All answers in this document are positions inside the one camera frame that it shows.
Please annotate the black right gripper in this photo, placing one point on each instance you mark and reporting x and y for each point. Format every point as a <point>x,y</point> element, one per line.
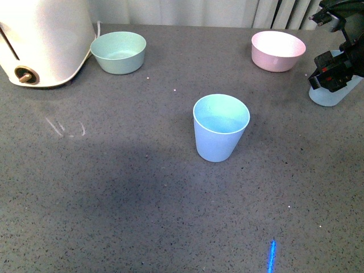
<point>334,72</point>

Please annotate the blue cup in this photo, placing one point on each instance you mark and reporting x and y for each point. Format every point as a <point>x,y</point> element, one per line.
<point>219,122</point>
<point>324,97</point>

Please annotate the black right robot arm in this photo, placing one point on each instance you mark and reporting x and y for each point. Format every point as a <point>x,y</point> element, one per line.
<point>344,16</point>

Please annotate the pink bowl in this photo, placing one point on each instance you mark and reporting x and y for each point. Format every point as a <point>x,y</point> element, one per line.
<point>276,51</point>

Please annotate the grey pleated curtain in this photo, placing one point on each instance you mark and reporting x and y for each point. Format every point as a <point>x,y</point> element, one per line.
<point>274,14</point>

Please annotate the mint green bowl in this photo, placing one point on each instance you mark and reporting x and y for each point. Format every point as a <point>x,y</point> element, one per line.
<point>119,53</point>

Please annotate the white two-slot toaster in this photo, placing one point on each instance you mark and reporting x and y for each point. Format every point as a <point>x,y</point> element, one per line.
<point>44,43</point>

